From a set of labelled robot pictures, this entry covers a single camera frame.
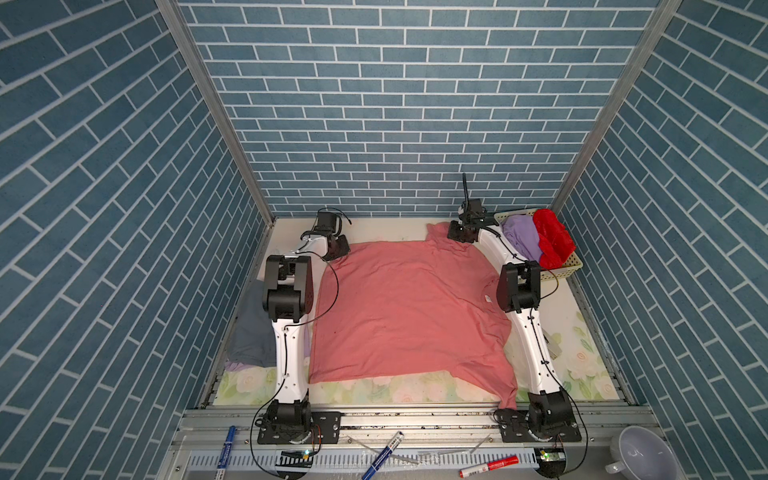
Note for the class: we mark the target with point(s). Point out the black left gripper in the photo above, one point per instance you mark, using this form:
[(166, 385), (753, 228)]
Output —
[(342, 247)]

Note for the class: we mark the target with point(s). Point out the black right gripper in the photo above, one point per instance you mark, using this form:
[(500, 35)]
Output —
[(452, 233)]

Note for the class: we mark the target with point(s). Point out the pink t shirt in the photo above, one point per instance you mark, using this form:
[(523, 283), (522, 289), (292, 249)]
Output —
[(390, 309)]

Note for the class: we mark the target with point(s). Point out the light green perforated plastic basket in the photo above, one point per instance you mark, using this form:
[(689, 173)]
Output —
[(571, 265)]

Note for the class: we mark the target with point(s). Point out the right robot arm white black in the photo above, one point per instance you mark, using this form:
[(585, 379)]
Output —
[(551, 415)]

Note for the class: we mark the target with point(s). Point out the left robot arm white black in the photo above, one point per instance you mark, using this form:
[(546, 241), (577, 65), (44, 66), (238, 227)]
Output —
[(290, 288)]

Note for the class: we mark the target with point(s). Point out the lavender t shirt in basket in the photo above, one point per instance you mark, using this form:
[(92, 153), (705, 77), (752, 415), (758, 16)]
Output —
[(522, 234)]

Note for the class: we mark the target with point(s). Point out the red t shirt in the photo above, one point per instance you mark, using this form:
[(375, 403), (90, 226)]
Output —
[(555, 242)]

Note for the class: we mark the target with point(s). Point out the folded dark grey t shirt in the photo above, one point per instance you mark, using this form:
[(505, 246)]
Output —
[(251, 308)]

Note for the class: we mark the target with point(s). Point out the small grey stapler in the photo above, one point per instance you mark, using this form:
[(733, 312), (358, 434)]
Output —
[(553, 347)]

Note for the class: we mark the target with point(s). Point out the metal tweezers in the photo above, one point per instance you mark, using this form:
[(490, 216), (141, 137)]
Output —
[(421, 456)]

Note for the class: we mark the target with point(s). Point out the blue marker pen centre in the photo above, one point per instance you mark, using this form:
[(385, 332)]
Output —
[(383, 456)]

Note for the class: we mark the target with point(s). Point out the blue marker pen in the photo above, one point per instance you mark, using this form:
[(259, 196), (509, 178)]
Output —
[(383, 456), (225, 455)]

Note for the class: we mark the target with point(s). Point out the red marker pen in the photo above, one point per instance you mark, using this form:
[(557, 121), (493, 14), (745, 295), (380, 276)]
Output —
[(489, 466)]

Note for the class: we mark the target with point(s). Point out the blue marker pen left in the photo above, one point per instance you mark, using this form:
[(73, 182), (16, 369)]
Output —
[(225, 455)]

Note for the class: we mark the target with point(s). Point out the white cup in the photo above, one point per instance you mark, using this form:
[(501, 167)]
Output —
[(640, 454)]

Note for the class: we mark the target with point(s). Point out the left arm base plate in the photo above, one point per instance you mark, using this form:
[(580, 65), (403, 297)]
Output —
[(282, 429)]

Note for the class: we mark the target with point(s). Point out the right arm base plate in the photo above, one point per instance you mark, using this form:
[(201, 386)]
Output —
[(520, 426)]

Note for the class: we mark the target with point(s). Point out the aluminium mounting rail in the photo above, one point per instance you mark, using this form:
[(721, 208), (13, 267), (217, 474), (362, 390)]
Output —
[(197, 444)]

